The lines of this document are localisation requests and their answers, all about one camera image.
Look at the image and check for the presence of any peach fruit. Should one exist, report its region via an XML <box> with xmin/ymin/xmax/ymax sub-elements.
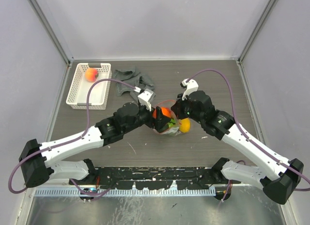
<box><xmin>85</xmin><ymin>68</ymin><xmax>98</xmax><ymax>82</ymax></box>

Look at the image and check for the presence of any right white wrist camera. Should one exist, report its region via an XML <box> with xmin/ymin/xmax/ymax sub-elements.
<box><xmin>180</xmin><ymin>78</ymin><xmax>199</xmax><ymax>101</ymax></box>

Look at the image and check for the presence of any grey crumpled cloth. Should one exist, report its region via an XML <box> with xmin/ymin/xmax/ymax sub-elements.
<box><xmin>112</xmin><ymin>67</ymin><xmax>155</xmax><ymax>102</ymax></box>

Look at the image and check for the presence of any yellow lemon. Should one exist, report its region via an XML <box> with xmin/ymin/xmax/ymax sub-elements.
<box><xmin>179</xmin><ymin>118</ymin><xmax>191</xmax><ymax>133</ymax></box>

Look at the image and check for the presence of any green striped melon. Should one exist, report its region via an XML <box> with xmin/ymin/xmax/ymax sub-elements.
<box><xmin>168</xmin><ymin>118</ymin><xmax>179</xmax><ymax>128</ymax></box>

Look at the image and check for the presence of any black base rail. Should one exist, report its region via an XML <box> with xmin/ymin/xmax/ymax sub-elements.
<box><xmin>75</xmin><ymin>167</ymin><xmax>228</xmax><ymax>190</ymax></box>

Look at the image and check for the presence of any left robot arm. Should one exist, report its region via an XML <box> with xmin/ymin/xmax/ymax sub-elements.
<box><xmin>18</xmin><ymin>103</ymin><xmax>171</xmax><ymax>188</ymax></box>

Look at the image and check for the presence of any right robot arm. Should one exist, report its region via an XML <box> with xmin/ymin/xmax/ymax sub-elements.
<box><xmin>171</xmin><ymin>90</ymin><xmax>304</xmax><ymax>205</ymax></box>

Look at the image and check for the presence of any white slotted cable duct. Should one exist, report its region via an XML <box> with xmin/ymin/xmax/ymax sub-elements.
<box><xmin>34</xmin><ymin>187</ymin><xmax>216</xmax><ymax>197</ymax></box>

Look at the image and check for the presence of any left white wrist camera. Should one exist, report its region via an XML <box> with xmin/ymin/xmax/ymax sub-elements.
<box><xmin>134</xmin><ymin>87</ymin><xmax>155</xmax><ymax>111</ymax></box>

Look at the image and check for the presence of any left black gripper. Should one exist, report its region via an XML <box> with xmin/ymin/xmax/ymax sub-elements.
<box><xmin>123</xmin><ymin>102</ymin><xmax>169</xmax><ymax>134</ymax></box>

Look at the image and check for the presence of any white perforated plastic basket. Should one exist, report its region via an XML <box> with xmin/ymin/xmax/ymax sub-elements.
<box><xmin>66</xmin><ymin>62</ymin><xmax>112</xmax><ymax>110</ymax></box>

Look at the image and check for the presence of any orange fruit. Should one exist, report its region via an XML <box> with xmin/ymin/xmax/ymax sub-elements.
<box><xmin>152</xmin><ymin>107</ymin><xmax>171</xmax><ymax>119</ymax></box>

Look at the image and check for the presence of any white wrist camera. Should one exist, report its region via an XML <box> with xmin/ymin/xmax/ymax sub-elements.
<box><xmin>134</xmin><ymin>87</ymin><xmax>155</xmax><ymax>111</ymax></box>
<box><xmin>180</xmin><ymin>78</ymin><xmax>199</xmax><ymax>101</ymax></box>

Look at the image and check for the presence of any clear zip top bag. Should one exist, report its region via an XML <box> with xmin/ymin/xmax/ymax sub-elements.
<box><xmin>153</xmin><ymin>100</ymin><xmax>182</xmax><ymax>136</ymax></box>

